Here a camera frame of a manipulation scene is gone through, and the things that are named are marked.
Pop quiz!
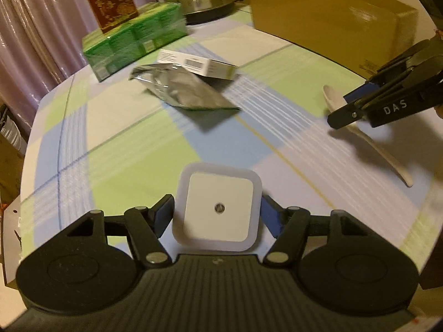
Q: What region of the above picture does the purple curtain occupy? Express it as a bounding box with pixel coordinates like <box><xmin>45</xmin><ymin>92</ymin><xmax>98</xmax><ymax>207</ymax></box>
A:
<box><xmin>0</xmin><ymin>0</ymin><xmax>164</xmax><ymax>136</ymax></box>

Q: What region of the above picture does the silver foil bag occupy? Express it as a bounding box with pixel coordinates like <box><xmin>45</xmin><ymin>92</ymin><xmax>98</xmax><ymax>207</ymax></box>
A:
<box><xmin>129</xmin><ymin>63</ymin><xmax>239</xmax><ymax>110</ymax></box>

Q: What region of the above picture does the brown cardboard box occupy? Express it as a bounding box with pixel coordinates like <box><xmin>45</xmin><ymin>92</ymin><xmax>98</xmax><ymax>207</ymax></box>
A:
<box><xmin>249</xmin><ymin>0</ymin><xmax>418</xmax><ymax>78</ymax></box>

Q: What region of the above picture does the white plastic spoon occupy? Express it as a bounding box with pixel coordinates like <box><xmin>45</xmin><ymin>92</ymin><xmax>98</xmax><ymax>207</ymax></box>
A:
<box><xmin>322</xmin><ymin>85</ymin><xmax>414</xmax><ymax>188</ymax></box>

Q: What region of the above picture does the checkered tablecloth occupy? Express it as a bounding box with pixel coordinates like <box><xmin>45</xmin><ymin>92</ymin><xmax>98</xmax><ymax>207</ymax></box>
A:
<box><xmin>21</xmin><ymin>8</ymin><xmax>442</xmax><ymax>268</ymax></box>

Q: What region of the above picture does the white green medicine box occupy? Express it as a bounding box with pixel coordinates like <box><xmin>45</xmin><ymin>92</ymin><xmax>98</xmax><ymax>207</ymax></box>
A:
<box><xmin>157</xmin><ymin>49</ymin><xmax>236</xmax><ymax>80</ymax></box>

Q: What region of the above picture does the green tissue pack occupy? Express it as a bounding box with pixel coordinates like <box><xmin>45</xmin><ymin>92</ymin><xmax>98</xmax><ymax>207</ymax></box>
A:
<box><xmin>82</xmin><ymin>2</ymin><xmax>188</xmax><ymax>82</ymax></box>

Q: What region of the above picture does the open box with clutter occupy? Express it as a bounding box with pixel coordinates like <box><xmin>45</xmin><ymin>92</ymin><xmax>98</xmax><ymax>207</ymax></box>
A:
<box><xmin>1</xmin><ymin>196</ymin><xmax>22</xmax><ymax>289</ymax></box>

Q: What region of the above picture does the white square night light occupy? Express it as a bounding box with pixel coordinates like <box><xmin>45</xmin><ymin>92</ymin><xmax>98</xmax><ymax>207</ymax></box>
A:
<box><xmin>172</xmin><ymin>162</ymin><xmax>263</xmax><ymax>252</ymax></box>

